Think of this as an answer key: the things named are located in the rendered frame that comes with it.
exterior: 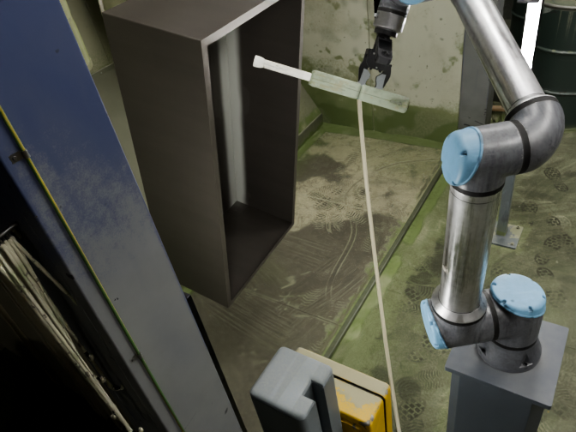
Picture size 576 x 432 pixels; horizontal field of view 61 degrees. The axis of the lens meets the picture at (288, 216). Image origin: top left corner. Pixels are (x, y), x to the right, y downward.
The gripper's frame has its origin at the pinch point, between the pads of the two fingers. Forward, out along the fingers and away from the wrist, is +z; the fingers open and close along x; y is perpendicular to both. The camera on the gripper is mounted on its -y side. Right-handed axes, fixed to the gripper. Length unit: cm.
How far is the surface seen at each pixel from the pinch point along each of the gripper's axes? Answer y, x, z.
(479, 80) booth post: 173, -98, -20
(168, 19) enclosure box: -8, 62, -6
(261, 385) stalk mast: -118, 22, 20
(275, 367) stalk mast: -117, 21, 19
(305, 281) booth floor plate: 91, -15, 111
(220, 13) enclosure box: -3, 49, -11
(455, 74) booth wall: 181, -85, -19
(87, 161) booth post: -81, 53, 16
